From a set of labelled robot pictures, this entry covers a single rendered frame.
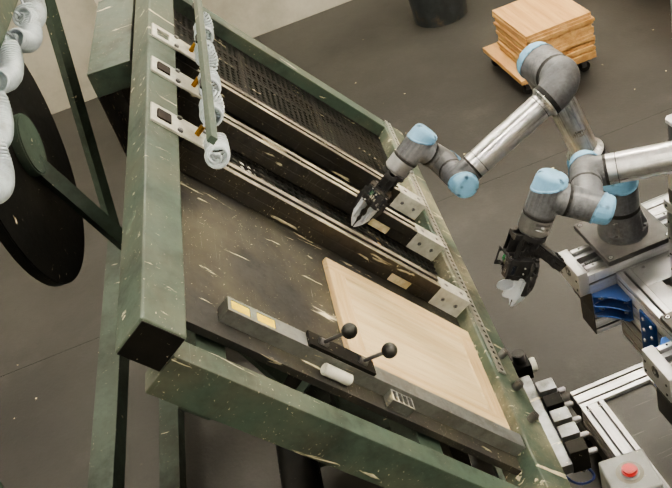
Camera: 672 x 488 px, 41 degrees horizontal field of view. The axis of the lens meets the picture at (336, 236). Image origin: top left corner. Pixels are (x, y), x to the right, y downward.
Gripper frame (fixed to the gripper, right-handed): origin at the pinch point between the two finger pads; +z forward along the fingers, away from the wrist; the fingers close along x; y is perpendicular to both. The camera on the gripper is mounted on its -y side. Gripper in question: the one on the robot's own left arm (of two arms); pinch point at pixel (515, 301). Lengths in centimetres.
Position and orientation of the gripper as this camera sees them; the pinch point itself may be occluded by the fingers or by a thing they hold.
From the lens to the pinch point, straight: 227.5
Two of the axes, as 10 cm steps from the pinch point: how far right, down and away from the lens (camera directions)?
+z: -2.0, 8.5, 4.8
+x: 2.4, 5.2, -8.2
